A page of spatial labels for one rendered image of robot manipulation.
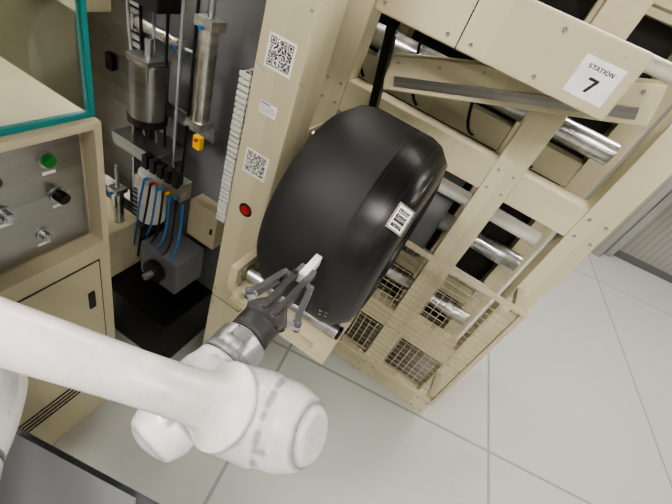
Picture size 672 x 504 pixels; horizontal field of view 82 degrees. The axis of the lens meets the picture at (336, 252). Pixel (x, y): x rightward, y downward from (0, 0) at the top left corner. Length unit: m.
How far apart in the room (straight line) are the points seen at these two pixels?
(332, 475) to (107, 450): 0.93
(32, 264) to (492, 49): 1.24
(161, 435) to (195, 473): 1.27
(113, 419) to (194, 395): 1.52
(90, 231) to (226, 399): 0.92
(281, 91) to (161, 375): 0.73
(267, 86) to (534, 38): 0.61
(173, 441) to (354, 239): 0.47
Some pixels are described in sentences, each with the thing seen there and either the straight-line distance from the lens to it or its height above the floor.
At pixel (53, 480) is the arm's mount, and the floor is 0.76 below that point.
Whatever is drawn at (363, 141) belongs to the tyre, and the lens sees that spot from 0.87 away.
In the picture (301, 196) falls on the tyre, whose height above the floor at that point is 1.33.
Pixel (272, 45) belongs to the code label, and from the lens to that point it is 0.99.
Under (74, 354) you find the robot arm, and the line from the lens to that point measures 0.45.
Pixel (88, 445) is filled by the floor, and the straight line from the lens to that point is 1.93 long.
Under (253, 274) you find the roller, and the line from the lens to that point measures 1.20.
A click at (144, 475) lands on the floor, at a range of 1.87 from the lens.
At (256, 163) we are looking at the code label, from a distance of 1.09.
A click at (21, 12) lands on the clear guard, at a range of 0.95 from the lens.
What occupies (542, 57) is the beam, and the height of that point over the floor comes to 1.70.
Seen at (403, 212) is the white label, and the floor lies 1.38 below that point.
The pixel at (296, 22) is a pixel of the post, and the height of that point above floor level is 1.59.
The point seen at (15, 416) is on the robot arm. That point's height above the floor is 0.93.
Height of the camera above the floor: 1.78
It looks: 39 degrees down
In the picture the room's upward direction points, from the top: 25 degrees clockwise
